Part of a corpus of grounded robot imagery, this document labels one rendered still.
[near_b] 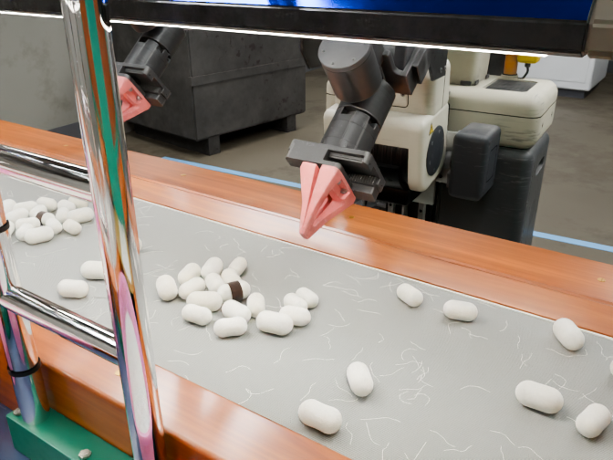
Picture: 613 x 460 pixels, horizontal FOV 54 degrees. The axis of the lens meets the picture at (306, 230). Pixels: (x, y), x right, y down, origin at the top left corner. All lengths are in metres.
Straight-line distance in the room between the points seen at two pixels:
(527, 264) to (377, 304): 0.19
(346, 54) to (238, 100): 3.11
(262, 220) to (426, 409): 0.40
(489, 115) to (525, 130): 0.09
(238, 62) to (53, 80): 1.15
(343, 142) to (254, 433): 0.34
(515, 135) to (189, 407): 1.10
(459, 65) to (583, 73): 4.13
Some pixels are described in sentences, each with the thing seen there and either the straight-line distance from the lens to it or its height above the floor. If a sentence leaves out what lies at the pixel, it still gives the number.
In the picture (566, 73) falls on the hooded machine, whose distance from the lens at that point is 5.61.
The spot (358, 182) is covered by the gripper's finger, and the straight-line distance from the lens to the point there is 0.67.
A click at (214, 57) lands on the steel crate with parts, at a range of 3.58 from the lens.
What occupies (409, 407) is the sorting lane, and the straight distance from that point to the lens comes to 0.53.
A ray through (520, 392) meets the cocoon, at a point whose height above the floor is 0.76.
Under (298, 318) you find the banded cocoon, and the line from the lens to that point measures 0.61.
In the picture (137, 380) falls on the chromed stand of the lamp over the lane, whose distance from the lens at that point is 0.43.
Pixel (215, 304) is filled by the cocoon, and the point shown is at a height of 0.75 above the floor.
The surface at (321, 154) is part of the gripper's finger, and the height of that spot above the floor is 0.89.
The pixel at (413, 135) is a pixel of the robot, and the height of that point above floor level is 0.77.
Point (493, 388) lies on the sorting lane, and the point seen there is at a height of 0.74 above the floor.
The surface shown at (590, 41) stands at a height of 1.05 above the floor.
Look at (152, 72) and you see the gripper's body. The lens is 0.94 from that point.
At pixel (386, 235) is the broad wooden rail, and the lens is 0.76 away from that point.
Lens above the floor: 1.09
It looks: 25 degrees down
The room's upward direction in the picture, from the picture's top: straight up
